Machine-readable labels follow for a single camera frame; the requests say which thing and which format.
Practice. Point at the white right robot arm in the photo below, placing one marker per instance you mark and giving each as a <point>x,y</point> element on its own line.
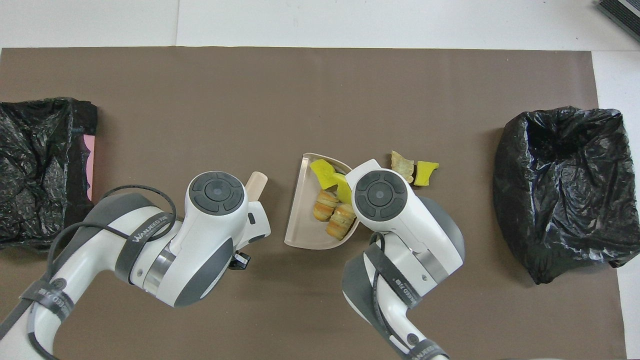
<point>400,225</point>

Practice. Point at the beige plastic dustpan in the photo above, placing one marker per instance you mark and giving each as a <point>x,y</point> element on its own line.
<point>302,220</point>

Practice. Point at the yellow green-backed sponge piece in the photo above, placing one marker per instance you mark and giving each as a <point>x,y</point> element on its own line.
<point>343,190</point>

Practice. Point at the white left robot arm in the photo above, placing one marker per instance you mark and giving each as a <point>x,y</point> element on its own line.
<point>200,240</point>

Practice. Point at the orange white striped sponge piece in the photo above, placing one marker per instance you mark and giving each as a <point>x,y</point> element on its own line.
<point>326,206</point>

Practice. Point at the black plastic trash bag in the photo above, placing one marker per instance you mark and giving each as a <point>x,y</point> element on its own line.
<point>560,200</point>
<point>30,190</point>

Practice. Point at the pale ridged sponge piece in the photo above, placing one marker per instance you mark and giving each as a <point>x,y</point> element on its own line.
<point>400,165</point>

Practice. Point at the large pale sponge chunk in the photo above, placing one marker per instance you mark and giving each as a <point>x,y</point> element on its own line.
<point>341,222</point>

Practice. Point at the pink plastic bin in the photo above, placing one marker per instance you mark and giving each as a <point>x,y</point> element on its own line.
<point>90,165</point>

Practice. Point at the black ribbed device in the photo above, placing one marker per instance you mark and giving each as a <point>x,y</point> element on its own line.
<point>622,14</point>

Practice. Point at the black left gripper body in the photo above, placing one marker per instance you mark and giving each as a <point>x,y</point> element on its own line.
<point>240,261</point>

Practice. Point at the beige hand brush black bristles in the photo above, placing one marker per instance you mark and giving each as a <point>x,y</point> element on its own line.
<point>256,184</point>

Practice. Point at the brown paper table mat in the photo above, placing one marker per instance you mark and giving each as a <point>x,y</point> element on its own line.
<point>320,75</point>

